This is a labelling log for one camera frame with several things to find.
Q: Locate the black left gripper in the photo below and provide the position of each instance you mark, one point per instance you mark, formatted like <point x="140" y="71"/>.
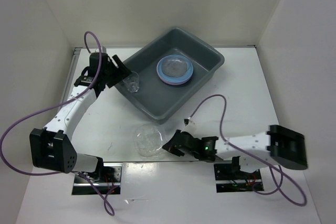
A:
<point x="121" y="72"/>

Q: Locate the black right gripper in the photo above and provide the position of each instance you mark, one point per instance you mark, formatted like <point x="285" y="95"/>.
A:
<point x="169" y="146"/>

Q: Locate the clear plastic cup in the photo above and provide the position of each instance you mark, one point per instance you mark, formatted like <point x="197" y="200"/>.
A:
<point x="132" y="82"/>

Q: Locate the clear textured round plate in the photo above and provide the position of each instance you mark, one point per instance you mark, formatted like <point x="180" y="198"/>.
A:
<point x="148" y="140"/>

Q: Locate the clear squarish glass plate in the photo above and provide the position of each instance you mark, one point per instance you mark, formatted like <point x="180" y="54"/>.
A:
<point x="175" y="66"/>

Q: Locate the blue round plate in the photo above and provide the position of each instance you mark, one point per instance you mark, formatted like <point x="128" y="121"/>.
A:
<point x="184" y="77"/>

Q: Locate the purple round plate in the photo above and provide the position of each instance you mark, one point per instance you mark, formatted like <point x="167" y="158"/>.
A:
<point x="174" y="82"/>

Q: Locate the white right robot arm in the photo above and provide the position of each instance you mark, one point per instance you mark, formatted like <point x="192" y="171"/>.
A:
<point x="276" y="146"/>

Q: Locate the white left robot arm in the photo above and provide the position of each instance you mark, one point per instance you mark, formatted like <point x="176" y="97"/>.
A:
<point x="51" y="146"/>

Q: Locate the grey plastic bin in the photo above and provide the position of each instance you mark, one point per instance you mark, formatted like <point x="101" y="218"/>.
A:
<point x="156" y="99"/>

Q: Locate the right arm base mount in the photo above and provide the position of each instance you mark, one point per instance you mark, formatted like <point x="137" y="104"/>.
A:
<point x="229" y="178"/>

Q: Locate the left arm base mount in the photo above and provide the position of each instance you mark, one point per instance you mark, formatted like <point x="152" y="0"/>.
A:
<point x="109" y="180"/>

